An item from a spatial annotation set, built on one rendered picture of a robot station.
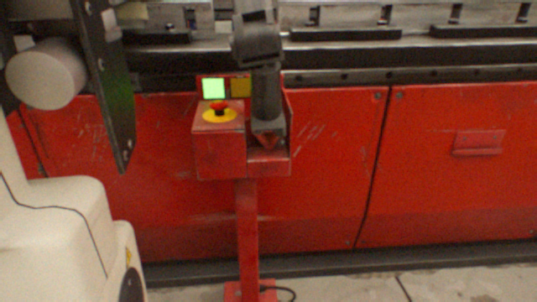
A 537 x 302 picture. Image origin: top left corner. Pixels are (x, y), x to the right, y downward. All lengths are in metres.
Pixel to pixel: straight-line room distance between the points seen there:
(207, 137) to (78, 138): 0.47
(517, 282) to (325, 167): 0.92
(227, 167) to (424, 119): 0.61
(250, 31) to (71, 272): 0.42
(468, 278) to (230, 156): 1.14
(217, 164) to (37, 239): 0.47
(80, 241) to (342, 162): 0.84
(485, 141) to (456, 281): 0.59
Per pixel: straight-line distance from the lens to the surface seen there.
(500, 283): 1.62
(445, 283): 1.52
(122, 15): 1.02
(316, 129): 0.97
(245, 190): 0.80
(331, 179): 1.07
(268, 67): 0.60
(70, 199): 0.33
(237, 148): 0.68
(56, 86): 0.30
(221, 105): 0.70
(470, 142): 1.18
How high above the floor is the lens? 1.07
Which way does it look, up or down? 31 degrees down
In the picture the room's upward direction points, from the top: straight up
